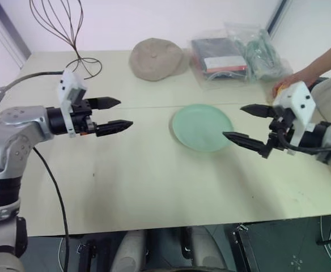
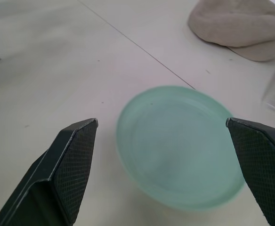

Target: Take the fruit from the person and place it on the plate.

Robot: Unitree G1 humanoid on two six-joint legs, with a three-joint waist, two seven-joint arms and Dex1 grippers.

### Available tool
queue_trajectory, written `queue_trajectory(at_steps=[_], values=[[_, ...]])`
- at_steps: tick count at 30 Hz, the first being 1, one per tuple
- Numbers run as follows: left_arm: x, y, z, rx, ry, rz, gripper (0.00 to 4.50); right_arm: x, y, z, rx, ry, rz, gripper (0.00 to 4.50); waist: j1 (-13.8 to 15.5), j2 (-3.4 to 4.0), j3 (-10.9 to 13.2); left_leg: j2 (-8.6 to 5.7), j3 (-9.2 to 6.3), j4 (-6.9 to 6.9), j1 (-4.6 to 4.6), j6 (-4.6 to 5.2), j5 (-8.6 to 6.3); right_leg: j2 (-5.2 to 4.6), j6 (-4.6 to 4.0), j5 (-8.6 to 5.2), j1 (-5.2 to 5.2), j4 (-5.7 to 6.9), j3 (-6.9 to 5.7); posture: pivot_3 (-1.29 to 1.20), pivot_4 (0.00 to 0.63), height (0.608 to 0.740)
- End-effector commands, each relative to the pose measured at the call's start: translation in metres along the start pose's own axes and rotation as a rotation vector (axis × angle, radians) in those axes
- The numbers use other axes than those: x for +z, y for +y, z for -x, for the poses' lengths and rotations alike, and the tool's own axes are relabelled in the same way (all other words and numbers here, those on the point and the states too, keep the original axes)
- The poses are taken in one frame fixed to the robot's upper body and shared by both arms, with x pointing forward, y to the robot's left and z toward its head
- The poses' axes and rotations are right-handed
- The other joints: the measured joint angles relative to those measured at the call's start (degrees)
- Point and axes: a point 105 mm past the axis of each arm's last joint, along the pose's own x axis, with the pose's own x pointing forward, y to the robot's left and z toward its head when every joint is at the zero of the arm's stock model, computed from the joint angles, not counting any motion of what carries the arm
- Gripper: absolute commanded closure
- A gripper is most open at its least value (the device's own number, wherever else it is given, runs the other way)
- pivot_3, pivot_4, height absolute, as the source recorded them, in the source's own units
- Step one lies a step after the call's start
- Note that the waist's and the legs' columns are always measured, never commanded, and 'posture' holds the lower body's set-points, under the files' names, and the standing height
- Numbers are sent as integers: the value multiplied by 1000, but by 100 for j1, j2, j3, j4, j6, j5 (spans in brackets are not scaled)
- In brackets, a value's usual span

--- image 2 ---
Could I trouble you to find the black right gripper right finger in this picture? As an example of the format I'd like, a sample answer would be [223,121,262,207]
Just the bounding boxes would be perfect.
[225,117,275,226]

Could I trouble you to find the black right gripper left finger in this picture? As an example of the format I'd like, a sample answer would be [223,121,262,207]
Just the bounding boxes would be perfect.
[0,118,99,226]

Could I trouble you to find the light green plate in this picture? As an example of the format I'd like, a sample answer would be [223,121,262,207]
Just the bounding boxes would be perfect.
[115,85,245,210]

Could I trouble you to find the beige knitted cap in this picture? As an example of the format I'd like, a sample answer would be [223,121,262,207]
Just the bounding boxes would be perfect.
[187,0,275,62]

